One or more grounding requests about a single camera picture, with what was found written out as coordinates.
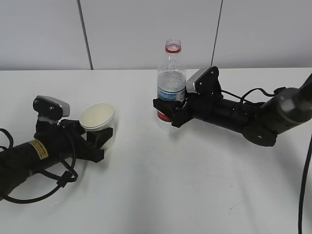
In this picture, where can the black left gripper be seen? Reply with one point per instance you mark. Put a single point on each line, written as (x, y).
(68, 137)

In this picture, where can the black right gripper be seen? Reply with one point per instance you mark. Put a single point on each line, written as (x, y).
(195, 107)

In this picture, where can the white paper cup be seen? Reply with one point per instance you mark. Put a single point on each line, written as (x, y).
(98, 117)

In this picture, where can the clear plastic water bottle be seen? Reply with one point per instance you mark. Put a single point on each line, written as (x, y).
(171, 73)

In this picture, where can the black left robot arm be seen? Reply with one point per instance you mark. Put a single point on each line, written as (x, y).
(17, 163)

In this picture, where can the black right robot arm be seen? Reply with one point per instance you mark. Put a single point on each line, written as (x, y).
(259, 123)

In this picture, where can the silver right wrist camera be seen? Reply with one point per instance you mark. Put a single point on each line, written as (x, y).
(204, 81)

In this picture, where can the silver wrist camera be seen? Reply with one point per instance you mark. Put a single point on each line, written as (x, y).
(51, 108)
(204, 81)

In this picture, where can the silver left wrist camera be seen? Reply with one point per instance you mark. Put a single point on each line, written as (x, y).
(51, 108)

